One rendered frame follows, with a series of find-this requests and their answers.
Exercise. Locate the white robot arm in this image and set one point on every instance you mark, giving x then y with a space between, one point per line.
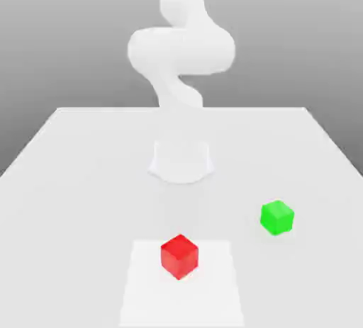
181 50

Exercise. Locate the small red cube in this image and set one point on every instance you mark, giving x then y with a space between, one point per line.
179 257

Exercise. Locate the small green cube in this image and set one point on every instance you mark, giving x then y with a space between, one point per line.
277 217

